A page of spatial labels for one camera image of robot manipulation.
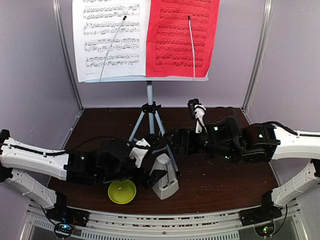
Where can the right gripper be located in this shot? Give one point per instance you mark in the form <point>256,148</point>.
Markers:
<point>197,126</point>

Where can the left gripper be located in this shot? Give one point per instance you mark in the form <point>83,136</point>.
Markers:
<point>145,173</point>

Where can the light blue music stand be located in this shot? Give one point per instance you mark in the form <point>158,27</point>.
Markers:
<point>150,107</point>

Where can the white metronome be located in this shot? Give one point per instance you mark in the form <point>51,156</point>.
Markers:
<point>167,184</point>

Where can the red paper sheet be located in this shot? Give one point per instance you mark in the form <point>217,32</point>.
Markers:
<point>181,37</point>

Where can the white sheet music page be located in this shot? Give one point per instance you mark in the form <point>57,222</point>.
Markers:
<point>110,38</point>

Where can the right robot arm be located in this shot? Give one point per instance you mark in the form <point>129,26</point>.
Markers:
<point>258,142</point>

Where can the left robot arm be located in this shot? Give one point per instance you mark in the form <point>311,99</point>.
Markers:
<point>114,160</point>

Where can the green bowl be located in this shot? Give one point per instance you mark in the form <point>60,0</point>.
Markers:
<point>122,192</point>

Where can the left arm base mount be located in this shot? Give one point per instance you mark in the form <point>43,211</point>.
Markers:
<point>65,219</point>

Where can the front aluminium rail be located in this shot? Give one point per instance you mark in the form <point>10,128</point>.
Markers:
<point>219,225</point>

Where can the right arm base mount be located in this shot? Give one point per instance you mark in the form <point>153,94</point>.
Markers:
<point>257,215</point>

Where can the right aluminium frame post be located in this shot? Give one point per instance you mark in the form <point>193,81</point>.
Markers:
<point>260,51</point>

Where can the aluminium frame post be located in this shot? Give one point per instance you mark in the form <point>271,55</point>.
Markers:
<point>66,57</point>
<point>260,51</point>

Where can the left aluminium frame post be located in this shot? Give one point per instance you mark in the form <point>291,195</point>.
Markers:
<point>66,57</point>

